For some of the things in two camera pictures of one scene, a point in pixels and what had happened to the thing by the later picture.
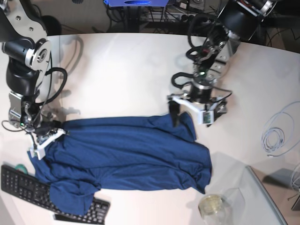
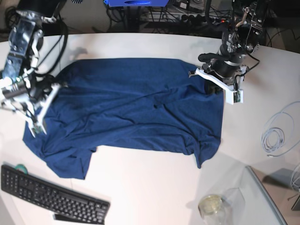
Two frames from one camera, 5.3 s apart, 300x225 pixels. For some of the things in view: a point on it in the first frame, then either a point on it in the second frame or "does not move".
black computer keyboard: x=29 y=188 does not move
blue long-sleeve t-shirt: x=151 y=152 → x=126 y=102
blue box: x=136 y=3 does not move
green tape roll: x=21 y=167 does not move
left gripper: x=42 y=131 → x=32 y=85
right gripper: x=202 y=93 → x=227 y=71
